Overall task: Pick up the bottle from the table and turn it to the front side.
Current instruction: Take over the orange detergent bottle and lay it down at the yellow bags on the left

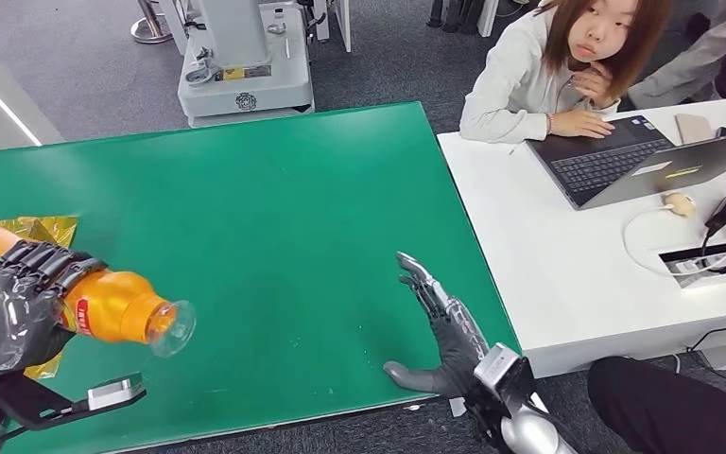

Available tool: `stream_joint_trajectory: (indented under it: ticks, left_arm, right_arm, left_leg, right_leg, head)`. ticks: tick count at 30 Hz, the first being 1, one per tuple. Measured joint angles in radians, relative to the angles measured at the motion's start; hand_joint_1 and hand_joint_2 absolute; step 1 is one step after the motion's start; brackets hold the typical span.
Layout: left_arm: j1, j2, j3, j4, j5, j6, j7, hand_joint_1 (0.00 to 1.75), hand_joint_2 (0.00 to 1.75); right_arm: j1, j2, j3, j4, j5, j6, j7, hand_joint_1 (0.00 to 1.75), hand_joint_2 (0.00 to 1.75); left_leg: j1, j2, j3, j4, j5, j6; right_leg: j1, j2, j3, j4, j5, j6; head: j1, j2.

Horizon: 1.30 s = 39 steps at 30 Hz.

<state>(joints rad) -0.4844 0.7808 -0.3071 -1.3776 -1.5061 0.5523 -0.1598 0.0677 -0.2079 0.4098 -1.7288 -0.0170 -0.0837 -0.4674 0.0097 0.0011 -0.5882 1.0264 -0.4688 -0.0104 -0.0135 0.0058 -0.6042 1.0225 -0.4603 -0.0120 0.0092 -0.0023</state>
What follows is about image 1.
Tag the beige notebook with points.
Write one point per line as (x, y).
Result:
(693, 128)

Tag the person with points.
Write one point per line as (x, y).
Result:
(682, 69)
(516, 81)

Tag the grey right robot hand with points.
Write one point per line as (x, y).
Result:
(457, 357)

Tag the cardboard box with yellow film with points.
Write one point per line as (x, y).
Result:
(50, 228)

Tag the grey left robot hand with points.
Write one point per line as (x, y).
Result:
(6, 313)

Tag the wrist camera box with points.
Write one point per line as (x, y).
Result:
(504, 376)
(109, 395)

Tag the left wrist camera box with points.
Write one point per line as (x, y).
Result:
(109, 395)

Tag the white robot base machine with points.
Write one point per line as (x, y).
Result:
(244, 69)

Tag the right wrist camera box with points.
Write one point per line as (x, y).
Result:
(504, 376)

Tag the grey laptop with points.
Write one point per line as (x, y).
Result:
(613, 166)

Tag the chrome stand base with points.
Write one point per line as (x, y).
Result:
(150, 30)

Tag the beige mouse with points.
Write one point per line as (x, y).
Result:
(679, 204)

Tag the person's leg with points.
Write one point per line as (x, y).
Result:
(670, 407)

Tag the orange plastic bottle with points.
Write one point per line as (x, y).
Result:
(112, 307)

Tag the desk socket tray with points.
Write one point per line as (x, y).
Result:
(707, 266)

